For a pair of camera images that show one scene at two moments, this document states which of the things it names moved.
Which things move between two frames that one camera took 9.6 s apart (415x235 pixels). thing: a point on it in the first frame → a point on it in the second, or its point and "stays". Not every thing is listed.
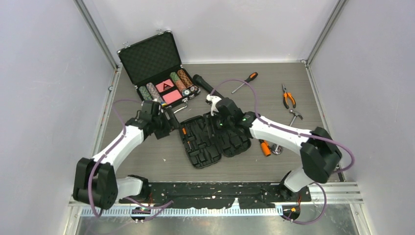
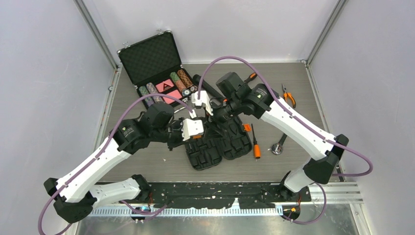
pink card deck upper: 164,85 stays
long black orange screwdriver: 265,147 → 257,150
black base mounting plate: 219,195 stays
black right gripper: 217,114 → 214,105
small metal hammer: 277,149 stays
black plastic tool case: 205,143 stays
